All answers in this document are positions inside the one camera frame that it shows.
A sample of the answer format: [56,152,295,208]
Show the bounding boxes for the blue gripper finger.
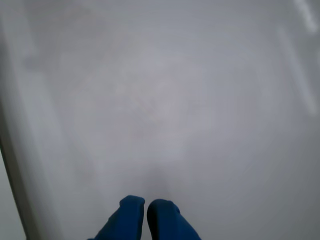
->
[86,195,146,240]
[146,198,204,240]

